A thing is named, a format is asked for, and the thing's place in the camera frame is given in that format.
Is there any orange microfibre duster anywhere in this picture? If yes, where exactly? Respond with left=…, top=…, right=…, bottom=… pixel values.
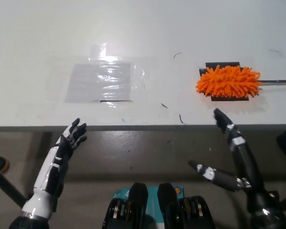
left=195, top=65, right=286, bottom=98

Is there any clear plastic sheet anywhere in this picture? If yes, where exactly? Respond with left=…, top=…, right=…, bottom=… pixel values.
left=63, top=62, right=132, bottom=104

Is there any black diagonal table brace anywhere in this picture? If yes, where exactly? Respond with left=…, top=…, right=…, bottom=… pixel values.
left=0, top=159, right=27, bottom=208

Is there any black tape patch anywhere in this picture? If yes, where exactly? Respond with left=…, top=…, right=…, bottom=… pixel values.
left=199, top=62, right=250, bottom=102

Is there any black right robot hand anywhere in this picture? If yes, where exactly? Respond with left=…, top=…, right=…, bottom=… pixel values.
left=187, top=108, right=286, bottom=213

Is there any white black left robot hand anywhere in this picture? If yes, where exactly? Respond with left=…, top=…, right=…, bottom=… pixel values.
left=32, top=117, right=88, bottom=199

